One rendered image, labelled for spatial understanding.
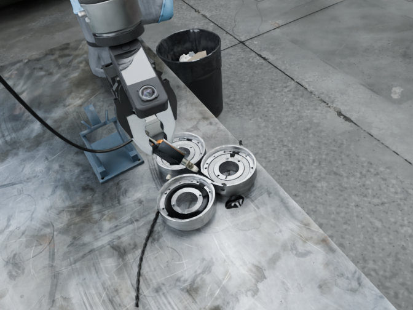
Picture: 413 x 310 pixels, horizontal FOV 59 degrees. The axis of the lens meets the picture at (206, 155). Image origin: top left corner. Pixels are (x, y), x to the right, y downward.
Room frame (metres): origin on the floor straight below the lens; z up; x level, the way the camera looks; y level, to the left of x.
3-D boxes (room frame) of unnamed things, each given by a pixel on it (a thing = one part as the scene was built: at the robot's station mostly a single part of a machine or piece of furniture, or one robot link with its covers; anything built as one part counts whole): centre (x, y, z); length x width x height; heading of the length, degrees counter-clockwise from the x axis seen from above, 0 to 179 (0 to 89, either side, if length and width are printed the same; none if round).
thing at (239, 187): (0.47, -0.04, 0.82); 0.10 x 0.10 x 0.04
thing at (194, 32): (1.72, -0.02, 0.21); 0.34 x 0.34 x 0.43
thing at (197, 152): (0.53, 0.05, 0.82); 0.08 x 0.08 x 0.02
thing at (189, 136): (0.53, 0.05, 0.82); 0.10 x 0.10 x 0.04
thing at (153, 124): (0.68, 0.10, 0.82); 0.08 x 0.07 x 0.05; 20
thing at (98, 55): (1.00, 0.21, 0.85); 0.15 x 0.15 x 0.10
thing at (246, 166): (0.47, -0.04, 0.82); 0.08 x 0.08 x 0.02
